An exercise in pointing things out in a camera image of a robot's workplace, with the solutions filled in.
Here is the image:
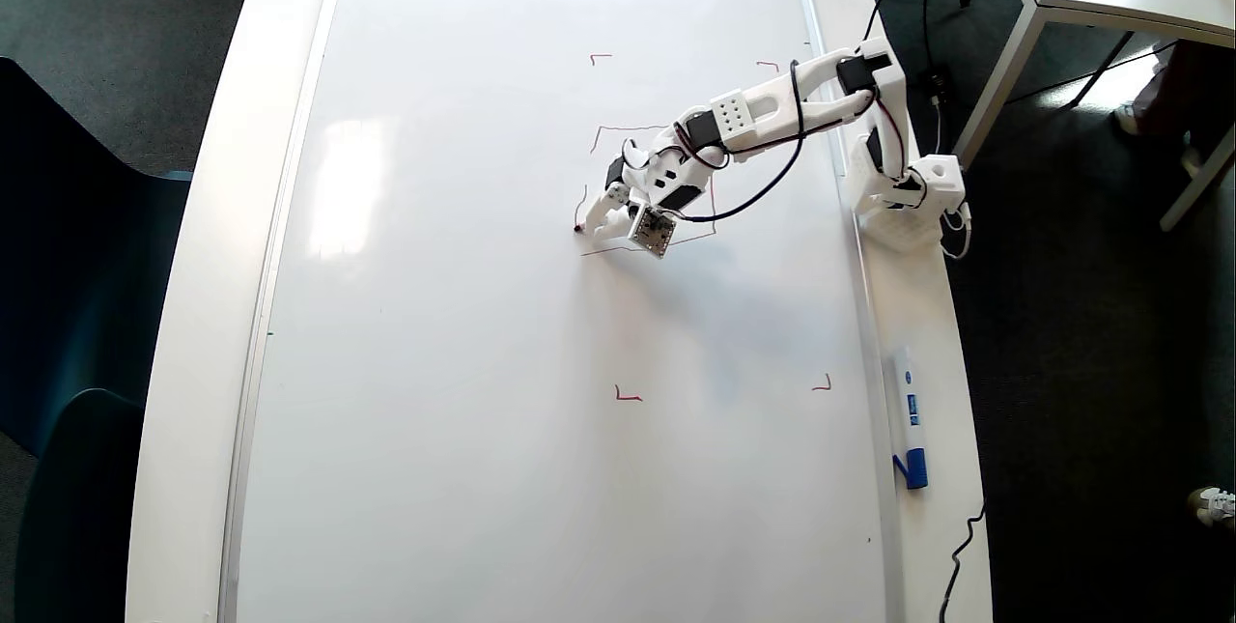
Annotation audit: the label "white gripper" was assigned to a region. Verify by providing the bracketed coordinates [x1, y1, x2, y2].
[582, 135, 721, 245]

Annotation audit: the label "blue white marker pen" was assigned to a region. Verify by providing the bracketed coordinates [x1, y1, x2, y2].
[888, 345, 930, 492]

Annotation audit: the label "dark teal chair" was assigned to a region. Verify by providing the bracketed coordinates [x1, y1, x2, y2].
[0, 58, 194, 458]

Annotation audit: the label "person leg dark trousers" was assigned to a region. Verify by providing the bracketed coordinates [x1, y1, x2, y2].
[1135, 42, 1236, 175]

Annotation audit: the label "white shoe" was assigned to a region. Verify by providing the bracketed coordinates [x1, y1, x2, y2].
[1188, 486, 1236, 529]

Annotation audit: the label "small square wrist camera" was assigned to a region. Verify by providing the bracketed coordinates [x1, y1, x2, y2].
[628, 205, 677, 260]

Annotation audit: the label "black camera cable on arm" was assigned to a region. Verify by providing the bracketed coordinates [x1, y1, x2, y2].
[666, 60, 807, 223]

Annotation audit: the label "white whiteboard with aluminium frame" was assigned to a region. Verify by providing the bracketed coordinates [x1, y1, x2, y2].
[217, 0, 904, 623]

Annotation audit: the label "thin robot base cable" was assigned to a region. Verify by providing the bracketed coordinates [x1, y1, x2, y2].
[941, 203, 972, 261]

